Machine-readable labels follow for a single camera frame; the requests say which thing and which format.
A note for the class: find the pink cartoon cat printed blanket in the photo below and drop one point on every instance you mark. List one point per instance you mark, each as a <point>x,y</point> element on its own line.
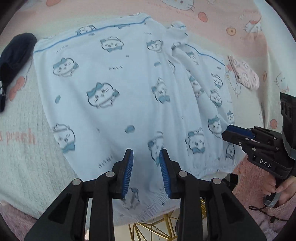
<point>27,150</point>

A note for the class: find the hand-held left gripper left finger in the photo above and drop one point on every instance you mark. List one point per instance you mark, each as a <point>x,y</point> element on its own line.
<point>127,171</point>

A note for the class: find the navy shorts with white stripes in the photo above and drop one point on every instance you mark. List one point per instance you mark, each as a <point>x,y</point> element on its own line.
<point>16,58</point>

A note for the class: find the light blue printed pajama shorts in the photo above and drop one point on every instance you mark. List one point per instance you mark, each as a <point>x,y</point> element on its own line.
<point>115,81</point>

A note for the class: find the person's pink plush clothing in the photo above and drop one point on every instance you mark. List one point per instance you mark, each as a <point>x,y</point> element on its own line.
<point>249,197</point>

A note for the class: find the person's right hand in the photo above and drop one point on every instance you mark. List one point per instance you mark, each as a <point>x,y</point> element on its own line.
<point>289,187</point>

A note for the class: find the pink folded printed garment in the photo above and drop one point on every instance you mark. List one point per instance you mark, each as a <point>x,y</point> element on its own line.
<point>246,76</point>

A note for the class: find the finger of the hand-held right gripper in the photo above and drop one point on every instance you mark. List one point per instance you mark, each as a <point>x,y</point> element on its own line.
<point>238,130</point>
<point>235,139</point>

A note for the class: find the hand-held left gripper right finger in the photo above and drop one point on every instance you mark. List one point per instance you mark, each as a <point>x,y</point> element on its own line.
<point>165,171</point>

